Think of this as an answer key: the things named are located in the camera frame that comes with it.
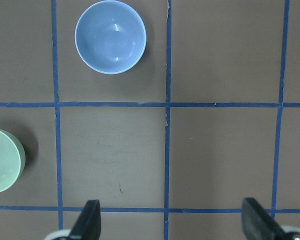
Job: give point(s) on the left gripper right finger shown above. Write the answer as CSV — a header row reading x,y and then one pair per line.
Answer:
x,y
257,224

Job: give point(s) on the blue bowl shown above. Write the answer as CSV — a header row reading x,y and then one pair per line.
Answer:
x,y
110,37

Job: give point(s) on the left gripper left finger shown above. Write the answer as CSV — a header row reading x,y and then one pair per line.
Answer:
x,y
88,224

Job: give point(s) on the green bowl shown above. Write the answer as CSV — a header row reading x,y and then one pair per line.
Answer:
x,y
12,160

